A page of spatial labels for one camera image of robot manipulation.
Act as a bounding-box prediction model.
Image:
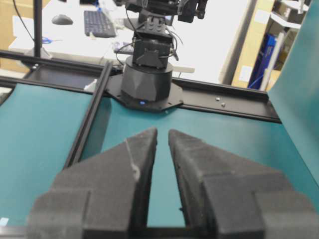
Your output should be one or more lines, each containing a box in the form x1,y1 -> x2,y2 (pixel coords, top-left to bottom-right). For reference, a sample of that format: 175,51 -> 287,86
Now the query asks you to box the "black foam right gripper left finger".
26,127 -> 158,239

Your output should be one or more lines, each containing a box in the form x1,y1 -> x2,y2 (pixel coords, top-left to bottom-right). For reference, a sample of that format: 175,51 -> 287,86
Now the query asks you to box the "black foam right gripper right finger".
168,129 -> 319,239

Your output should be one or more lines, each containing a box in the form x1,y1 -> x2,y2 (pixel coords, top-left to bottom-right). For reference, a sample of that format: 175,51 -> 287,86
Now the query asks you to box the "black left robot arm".
26,0 -> 207,239

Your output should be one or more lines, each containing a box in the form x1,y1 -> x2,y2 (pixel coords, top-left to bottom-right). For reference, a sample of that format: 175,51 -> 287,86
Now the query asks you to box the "black computer keyboard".
84,10 -> 116,38

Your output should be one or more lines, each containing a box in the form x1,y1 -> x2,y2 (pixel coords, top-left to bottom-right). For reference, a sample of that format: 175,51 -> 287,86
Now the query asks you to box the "grey computer mouse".
51,14 -> 73,25

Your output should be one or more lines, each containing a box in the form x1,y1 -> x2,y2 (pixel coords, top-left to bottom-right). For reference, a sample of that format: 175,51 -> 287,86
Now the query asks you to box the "brown cardboard box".
231,0 -> 274,88

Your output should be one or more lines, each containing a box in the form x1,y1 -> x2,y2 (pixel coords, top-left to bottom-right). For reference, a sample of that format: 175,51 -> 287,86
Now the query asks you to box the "black monitor stand pole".
25,0 -> 52,59

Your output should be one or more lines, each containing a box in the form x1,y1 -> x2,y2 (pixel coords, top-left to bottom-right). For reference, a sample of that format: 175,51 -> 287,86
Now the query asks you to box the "black aluminium extrusion rail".
62,61 -> 113,170

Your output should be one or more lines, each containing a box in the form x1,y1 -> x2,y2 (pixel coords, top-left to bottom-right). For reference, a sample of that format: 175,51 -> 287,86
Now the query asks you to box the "black table frame bar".
0,50 -> 281,123

